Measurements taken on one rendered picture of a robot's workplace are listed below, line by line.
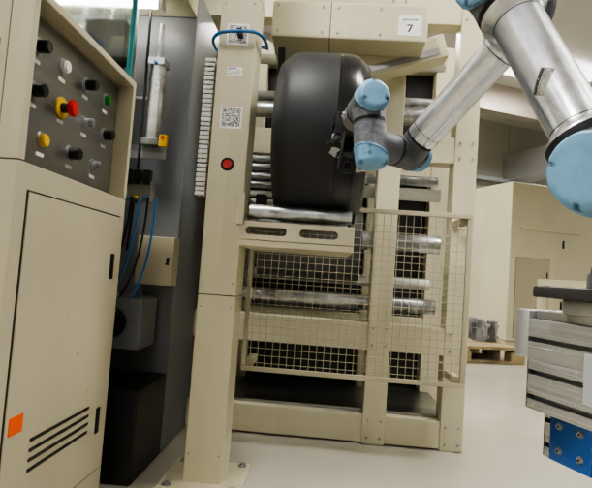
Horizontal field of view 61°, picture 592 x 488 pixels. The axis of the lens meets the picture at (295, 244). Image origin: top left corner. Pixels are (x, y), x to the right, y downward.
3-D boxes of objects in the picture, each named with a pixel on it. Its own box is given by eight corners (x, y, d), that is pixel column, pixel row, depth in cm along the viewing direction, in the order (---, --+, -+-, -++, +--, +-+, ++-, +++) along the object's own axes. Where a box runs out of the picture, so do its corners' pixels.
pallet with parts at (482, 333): (470, 349, 570) (472, 316, 572) (528, 365, 481) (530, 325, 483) (361, 345, 535) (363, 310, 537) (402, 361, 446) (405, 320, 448)
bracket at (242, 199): (233, 223, 157) (236, 192, 157) (252, 233, 196) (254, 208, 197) (244, 224, 156) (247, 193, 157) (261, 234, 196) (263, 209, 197)
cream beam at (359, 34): (270, 35, 198) (273, -2, 199) (276, 62, 223) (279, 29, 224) (427, 42, 194) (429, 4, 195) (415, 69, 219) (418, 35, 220)
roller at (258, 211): (244, 217, 160) (245, 202, 160) (246, 218, 165) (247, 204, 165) (355, 224, 158) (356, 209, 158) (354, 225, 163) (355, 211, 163)
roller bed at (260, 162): (227, 222, 208) (233, 151, 210) (233, 226, 223) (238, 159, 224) (274, 225, 207) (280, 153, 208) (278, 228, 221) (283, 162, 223)
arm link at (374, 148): (406, 167, 116) (403, 123, 118) (371, 158, 109) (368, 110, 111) (381, 176, 122) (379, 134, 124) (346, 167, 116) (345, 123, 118)
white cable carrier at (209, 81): (194, 194, 171) (205, 57, 173) (198, 197, 176) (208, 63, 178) (206, 195, 170) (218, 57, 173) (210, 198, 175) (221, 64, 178)
